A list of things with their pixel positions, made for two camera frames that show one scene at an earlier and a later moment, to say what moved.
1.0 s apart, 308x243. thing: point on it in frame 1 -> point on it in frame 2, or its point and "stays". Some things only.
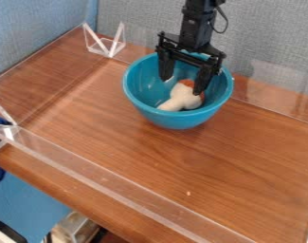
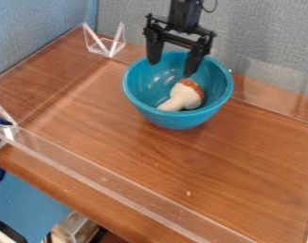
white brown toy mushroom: [184, 99] stays
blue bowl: [149, 91] stays
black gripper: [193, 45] -> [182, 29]
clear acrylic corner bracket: [102, 46] stays
